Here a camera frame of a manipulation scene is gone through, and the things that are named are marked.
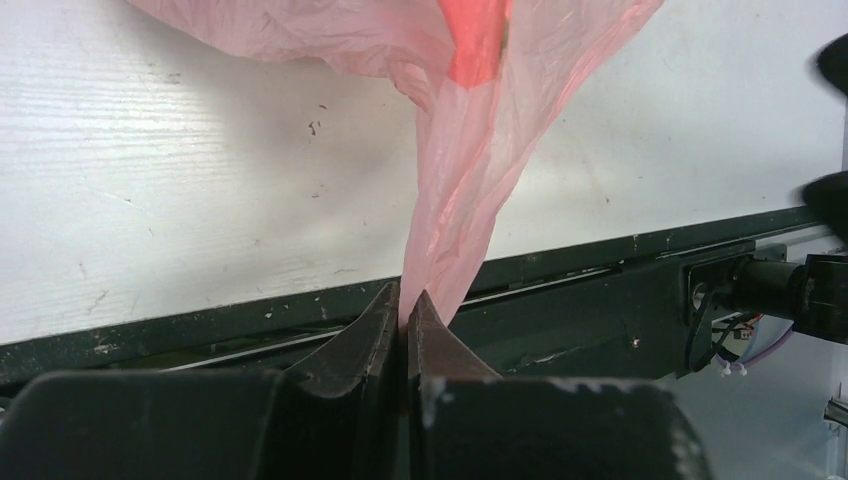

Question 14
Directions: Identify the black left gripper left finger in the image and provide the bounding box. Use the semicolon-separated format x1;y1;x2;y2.
1;283;399;479

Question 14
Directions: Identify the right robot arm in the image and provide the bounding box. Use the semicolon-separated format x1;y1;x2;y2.
718;171;847;344

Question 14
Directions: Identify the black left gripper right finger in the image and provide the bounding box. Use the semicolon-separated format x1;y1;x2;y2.
407;293;713;479

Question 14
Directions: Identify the pink plastic bag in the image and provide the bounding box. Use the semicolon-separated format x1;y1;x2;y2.
138;1;659;323

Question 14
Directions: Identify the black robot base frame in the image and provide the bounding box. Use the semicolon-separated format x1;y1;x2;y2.
1;207;820;396

